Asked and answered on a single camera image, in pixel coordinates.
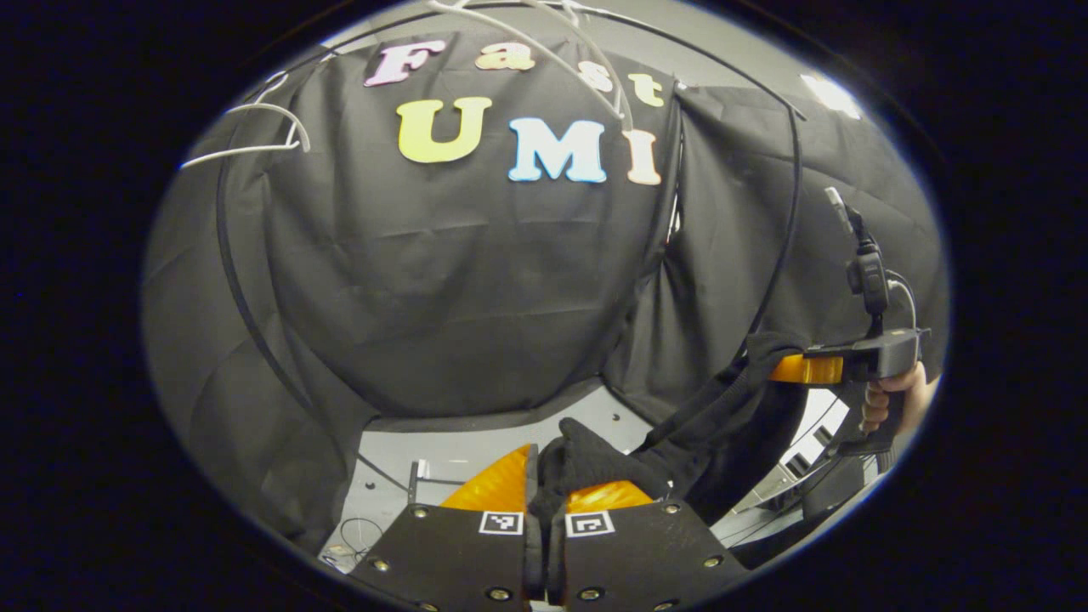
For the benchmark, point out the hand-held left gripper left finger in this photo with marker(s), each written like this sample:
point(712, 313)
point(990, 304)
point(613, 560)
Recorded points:
point(450, 552)

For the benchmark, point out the black knit garment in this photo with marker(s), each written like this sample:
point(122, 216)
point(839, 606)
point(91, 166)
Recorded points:
point(714, 425)

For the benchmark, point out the black metal clothes rack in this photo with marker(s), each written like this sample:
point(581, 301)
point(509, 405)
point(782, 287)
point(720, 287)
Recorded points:
point(229, 280)

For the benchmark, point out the white plastic clothes hanger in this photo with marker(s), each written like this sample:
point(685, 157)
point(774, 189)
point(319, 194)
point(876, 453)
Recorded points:
point(255, 150)
point(586, 72)

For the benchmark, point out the ceiling light panel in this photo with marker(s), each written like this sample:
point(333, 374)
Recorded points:
point(829, 95)

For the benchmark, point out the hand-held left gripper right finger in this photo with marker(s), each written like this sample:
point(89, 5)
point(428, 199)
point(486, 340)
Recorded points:
point(637, 552)

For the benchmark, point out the plain black side cloth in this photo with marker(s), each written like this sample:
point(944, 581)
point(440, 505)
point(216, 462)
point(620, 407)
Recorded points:
point(739, 204)
point(221, 357)

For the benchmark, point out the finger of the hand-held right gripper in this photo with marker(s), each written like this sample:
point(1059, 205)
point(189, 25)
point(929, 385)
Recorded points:
point(807, 369)

